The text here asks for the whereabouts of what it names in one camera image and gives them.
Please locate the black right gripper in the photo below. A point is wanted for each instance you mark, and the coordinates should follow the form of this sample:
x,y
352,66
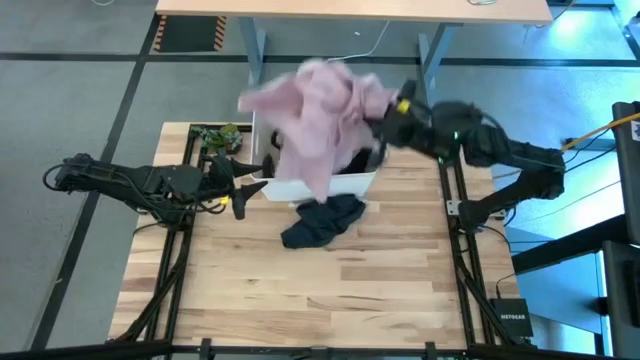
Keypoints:
x,y
412,125

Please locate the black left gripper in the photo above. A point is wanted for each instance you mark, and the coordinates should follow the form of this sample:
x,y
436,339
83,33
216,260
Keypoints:
x,y
215,180

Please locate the pink knit garment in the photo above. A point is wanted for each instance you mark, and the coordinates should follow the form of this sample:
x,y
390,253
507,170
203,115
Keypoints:
x,y
320,125

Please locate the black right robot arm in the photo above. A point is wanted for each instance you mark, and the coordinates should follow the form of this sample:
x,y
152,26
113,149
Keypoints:
x,y
515,155

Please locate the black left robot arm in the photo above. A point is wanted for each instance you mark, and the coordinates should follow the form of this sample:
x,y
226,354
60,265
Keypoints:
x,y
135,185

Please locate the potted green plant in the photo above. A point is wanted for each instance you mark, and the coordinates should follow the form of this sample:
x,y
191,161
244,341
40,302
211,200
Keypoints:
x,y
220,137

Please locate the white perforated laundry basket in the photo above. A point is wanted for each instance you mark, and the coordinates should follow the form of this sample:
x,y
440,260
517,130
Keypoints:
x,y
300,189

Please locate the black garment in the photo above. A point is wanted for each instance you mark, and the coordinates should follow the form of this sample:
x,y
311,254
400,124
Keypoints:
x,y
322,221

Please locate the wooden desk with grey legs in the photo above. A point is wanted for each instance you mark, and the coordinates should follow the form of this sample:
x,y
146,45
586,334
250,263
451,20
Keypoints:
x,y
350,10

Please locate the hazard striped floor plate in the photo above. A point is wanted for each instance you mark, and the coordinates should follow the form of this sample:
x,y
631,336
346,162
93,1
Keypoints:
x,y
190,34

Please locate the black cabinet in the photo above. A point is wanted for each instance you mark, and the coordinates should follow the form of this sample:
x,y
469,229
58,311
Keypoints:
x,y
627,170

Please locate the black left frame rail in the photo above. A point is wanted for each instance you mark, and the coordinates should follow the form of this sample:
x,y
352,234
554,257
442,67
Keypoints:
x,y
175,270

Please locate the black frame rail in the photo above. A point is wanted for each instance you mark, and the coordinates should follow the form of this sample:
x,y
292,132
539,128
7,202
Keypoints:
x,y
470,280
320,351
175,270

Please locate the black right frame rail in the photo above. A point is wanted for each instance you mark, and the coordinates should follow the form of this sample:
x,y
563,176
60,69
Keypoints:
x,y
470,280

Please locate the black front frame rail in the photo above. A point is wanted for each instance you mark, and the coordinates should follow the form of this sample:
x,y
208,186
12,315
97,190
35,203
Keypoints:
x,y
320,351

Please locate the black Netgear network switch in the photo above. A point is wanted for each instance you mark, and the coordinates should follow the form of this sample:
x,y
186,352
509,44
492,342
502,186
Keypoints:
x,y
511,318

